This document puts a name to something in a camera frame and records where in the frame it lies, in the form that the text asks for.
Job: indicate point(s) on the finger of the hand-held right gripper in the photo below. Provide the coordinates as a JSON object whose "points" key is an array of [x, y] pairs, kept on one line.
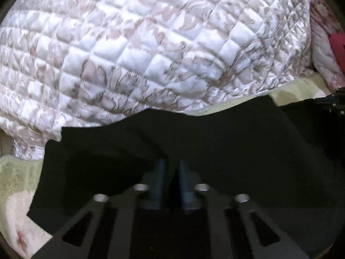
{"points": [[324, 101]]}

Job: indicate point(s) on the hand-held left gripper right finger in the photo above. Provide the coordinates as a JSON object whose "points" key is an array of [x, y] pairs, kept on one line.
{"points": [[186, 178]]}

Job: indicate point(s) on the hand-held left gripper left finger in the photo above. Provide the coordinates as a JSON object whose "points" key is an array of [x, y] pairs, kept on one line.
{"points": [[157, 178]]}

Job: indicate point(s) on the black pants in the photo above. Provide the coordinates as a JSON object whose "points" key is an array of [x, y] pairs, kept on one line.
{"points": [[237, 140]]}

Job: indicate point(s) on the pink pillow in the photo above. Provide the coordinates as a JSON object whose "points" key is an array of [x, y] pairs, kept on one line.
{"points": [[338, 50]]}

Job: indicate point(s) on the pink floral comforter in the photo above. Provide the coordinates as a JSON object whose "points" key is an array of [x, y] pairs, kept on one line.
{"points": [[323, 51]]}

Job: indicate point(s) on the white beige quilted bedspread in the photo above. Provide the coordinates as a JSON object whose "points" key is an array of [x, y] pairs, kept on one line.
{"points": [[140, 48]]}

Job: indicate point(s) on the green floral fleece blanket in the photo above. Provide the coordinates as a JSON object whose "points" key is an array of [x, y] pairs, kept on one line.
{"points": [[16, 202]]}

